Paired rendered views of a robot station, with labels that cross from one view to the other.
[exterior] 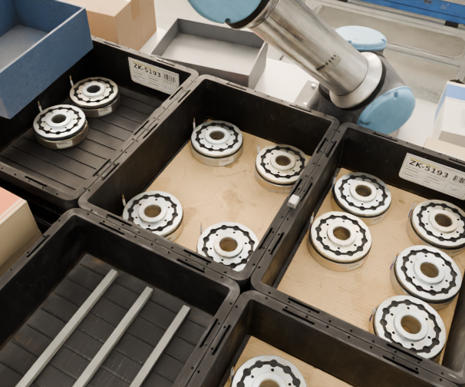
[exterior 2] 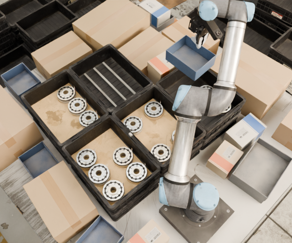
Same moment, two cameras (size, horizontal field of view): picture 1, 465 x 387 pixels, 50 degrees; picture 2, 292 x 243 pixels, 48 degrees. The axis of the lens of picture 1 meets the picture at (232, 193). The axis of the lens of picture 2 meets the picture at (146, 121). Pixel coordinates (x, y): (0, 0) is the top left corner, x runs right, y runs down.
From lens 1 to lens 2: 1.44 m
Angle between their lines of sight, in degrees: 60
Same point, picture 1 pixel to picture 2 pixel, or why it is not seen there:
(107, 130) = not seen: hidden behind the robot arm
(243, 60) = (256, 184)
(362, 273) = (110, 160)
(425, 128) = not seen: outside the picture
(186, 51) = (270, 160)
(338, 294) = (107, 150)
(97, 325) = (126, 92)
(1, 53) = (196, 59)
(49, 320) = (132, 83)
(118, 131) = not seen: hidden behind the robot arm
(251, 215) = (145, 139)
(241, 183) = (161, 141)
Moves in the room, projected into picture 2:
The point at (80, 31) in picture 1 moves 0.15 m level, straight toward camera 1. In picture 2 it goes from (191, 73) to (160, 71)
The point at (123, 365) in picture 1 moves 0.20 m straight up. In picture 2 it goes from (113, 95) to (110, 73)
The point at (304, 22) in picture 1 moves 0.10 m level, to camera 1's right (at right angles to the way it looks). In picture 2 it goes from (176, 135) to (167, 154)
